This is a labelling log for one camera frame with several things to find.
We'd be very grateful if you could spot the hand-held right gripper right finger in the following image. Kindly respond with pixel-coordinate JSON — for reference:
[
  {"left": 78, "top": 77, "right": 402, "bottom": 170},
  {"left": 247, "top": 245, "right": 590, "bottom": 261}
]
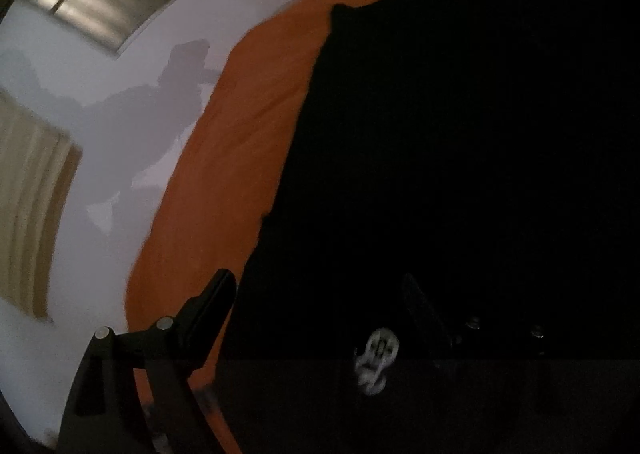
[{"left": 402, "top": 273, "right": 566, "bottom": 454}]

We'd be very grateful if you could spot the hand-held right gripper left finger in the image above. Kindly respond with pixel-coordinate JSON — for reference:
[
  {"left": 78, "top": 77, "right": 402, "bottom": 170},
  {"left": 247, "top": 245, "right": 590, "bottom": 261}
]
[{"left": 57, "top": 269, "right": 237, "bottom": 454}]

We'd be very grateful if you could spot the black shirt small white print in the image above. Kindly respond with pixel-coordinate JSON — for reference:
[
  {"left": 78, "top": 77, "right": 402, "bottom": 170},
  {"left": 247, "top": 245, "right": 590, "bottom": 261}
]
[{"left": 215, "top": 0, "right": 640, "bottom": 454}]

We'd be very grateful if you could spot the orange blanket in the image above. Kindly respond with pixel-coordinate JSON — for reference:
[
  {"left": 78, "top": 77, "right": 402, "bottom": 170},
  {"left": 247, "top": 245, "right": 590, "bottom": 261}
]
[{"left": 125, "top": 0, "right": 618, "bottom": 454}]

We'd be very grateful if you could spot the beige cardboard wall panel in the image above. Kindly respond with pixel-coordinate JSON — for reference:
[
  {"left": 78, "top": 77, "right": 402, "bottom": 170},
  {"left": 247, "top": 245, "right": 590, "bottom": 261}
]
[{"left": 0, "top": 92, "right": 83, "bottom": 324}]

